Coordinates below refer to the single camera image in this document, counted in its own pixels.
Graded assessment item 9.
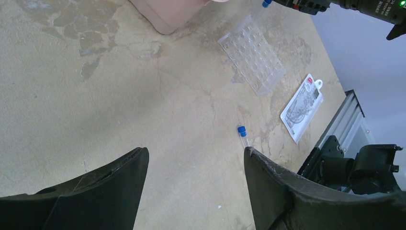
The white labelled package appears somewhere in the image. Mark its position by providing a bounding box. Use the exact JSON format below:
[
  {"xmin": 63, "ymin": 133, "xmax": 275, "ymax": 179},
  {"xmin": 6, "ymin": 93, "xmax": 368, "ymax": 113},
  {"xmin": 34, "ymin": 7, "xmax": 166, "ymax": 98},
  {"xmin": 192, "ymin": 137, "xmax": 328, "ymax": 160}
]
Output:
[{"xmin": 280, "ymin": 74, "xmax": 324, "ymax": 144}]

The black mounting base rail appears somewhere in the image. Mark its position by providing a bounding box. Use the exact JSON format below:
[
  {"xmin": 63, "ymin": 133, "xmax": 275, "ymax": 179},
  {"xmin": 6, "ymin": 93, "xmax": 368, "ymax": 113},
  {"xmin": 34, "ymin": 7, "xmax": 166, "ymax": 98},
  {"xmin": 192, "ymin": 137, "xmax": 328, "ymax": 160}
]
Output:
[{"xmin": 298, "ymin": 90, "xmax": 403, "ymax": 195}]

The pink plastic bin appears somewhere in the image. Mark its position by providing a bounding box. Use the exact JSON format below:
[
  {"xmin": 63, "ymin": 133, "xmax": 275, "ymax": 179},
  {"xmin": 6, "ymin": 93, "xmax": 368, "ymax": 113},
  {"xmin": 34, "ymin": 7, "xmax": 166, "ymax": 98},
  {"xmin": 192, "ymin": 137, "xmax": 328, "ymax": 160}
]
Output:
[{"xmin": 130, "ymin": 0, "xmax": 211, "ymax": 35}]

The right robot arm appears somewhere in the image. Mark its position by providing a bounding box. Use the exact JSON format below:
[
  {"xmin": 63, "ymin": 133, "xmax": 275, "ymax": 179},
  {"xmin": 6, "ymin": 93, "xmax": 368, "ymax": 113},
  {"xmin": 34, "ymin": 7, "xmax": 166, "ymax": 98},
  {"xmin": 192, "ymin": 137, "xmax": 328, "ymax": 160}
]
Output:
[{"xmin": 275, "ymin": 0, "xmax": 406, "ymax": 41}]

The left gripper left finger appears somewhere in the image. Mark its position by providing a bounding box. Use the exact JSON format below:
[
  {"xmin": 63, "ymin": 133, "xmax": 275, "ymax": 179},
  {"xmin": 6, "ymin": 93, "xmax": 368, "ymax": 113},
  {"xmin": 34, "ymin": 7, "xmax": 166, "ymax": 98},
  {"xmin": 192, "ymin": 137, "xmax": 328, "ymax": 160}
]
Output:
[{"xmin": 0, "ymin": 148, "xmax": 149, "ymax": 230}]

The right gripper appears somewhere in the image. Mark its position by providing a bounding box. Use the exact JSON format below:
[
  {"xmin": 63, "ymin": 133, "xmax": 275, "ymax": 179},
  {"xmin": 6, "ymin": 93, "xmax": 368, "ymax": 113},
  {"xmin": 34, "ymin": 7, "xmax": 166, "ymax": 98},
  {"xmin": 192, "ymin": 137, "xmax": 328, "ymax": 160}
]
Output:
[{"xmin": 273, "ymin": 0, "xmax": 331, "ymax": 15}]

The white test tube rack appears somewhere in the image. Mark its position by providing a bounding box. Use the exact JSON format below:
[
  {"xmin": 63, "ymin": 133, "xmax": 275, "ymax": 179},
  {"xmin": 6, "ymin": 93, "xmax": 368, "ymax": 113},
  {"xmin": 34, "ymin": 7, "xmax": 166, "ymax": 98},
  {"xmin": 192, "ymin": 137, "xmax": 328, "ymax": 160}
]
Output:
[{"xmin": 218, "ymin": 16, "xmax": 286, "ymax": 96}]

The blue capped test tube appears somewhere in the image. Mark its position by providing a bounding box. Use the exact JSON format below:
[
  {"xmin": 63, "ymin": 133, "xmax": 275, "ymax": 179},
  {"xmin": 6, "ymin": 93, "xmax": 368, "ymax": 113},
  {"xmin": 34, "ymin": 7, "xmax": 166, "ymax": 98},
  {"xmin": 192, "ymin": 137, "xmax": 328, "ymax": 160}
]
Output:
[{"xmin": 237, "ymin": 126, "xmax": 251, "ymax": 148}]

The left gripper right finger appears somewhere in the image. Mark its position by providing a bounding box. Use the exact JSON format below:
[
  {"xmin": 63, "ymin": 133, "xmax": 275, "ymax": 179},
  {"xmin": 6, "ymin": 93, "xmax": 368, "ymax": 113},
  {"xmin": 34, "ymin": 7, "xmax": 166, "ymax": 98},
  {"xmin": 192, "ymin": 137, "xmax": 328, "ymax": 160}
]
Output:
[{"xmin": 244, "ymin": 147, "xmax": 406, "ymax": 230}]

